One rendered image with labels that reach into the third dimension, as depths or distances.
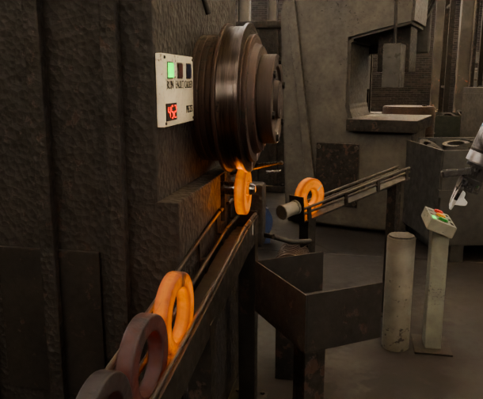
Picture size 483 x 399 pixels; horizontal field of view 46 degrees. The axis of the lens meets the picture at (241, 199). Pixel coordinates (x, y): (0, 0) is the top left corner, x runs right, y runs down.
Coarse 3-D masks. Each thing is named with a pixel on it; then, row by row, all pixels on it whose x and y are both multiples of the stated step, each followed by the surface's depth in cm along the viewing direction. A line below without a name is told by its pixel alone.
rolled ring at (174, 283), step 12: (168, 276) 120; (180, 276) 121; (168, 288) 117; (180, 288) 122; (192, 288) 130; (156, 300) 116; (168, 300) 116; (180, 300) 129; (192, 300) 131; (156, 312) 115; (168, 312) 115; (180, 312) 130; (192, 312) 131; (168, 324) 115; (180, 324) 129; (168, 336) 116; (180, 336) 126; (168, 348) 116
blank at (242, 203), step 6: (240, 174) 185; (246, 174) 186; (240, 180) 183; (246, 180) 186; (234, 186) 183; (240, 186) 183; (246, 186) 186; (234, 192) 183; (240, 192) 182; (234, 198) 183; (240, 198) 183; (246, 198) 192; (234, 204) 184; (240, 204) 184; (246, 204) 188; (240, 210) 186; (246, 210) 188
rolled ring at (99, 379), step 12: (96, 372) 89; (108, 372) 90; (120, 372) 92; (84, 384) 86; (96, 384) 86; (108, 384) 88; (120, 384) 92; (84, 396) 84; (96, 396) 84; (108, 396) 88; (120, 396) 93
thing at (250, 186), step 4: (224, 184) 189; (228, 184) 189; (232, 184) 189; (248, 184) 188; (252, 184) 188; (224, 188) 189; (228, 188) 189; (232, 188) 188; (248, 188) 187; (252, 188) 188; (224, 192) 190; (228, 192) 189; (232, 192) 189; (248, 192) 188; (252, 192) 188
